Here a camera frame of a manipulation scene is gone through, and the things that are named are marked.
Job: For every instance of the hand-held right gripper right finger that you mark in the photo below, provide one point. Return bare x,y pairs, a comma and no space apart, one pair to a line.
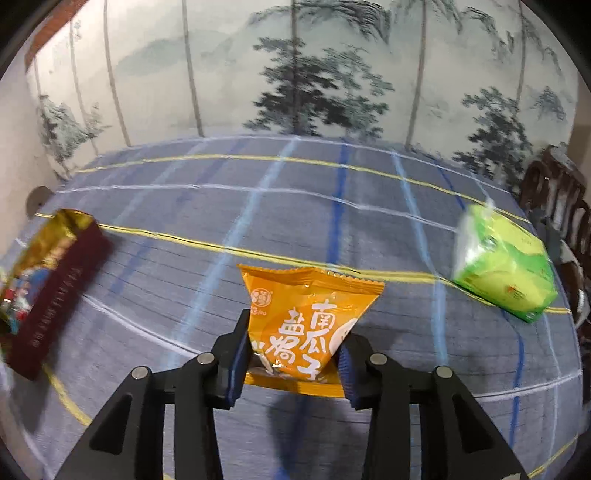
353,374

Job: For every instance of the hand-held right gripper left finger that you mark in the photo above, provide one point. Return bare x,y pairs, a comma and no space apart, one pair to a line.
238,364

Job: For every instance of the orange snack packet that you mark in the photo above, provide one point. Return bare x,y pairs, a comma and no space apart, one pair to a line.
300,314

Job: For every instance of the dark red gold tin box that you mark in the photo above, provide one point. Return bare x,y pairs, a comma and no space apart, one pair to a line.
60,304

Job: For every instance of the blue plaid tablecloth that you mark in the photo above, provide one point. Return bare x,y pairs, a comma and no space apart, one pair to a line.
323,207

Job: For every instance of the green tissue pack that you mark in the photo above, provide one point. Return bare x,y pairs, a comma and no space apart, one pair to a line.
503,267

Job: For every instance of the dark wooden chair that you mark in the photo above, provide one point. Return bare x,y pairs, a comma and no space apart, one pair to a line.
572,277
554,184

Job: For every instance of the round grey knob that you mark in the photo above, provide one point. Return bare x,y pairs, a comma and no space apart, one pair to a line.
39,201

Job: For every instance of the painted folding screen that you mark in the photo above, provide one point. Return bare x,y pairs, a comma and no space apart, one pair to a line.
184,69

